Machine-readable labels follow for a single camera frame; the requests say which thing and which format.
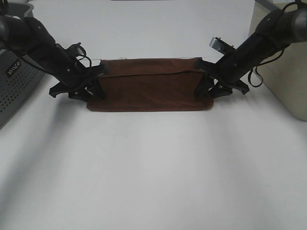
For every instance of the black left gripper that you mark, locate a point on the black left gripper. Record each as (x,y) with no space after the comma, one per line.
(76,78)

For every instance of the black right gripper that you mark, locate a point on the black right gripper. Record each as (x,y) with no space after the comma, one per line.
(223,76)

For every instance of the brown towel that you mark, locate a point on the brown towel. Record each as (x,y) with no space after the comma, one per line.
(150,85)

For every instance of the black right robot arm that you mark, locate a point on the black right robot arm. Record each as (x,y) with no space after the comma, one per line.
(275,32)

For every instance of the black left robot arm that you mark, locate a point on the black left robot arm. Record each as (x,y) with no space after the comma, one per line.
(28,36)

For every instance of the grey perforated plastic basket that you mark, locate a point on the grey perforated plastic basket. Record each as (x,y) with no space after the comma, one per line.
(17,79)

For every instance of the beige plastic bin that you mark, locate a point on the beige plastic bin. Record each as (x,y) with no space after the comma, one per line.
(287,76)

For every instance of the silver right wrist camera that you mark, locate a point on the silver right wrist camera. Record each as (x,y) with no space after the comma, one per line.
(221,46)

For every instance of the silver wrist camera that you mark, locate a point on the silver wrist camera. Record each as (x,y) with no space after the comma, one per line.
(76,50)
(221,46)

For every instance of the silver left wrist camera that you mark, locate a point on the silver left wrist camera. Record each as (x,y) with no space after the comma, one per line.
(76,50)

